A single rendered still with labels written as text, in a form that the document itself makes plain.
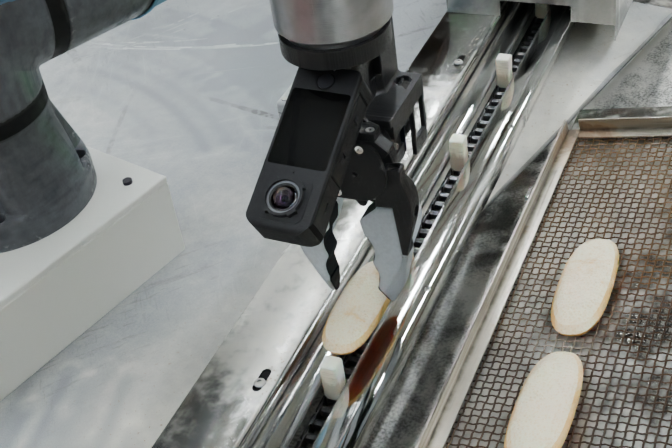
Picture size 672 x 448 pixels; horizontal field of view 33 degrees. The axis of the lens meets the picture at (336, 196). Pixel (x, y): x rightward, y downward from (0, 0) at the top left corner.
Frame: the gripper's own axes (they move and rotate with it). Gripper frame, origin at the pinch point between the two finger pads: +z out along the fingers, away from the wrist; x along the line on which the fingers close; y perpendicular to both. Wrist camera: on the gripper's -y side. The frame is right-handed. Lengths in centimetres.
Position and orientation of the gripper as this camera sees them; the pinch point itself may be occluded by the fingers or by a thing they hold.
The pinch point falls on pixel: (358, 285)
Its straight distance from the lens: 81.0
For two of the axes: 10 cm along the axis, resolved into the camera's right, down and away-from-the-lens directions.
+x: -9.1, -1.4, 3.8
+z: 1.3, 8.0, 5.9
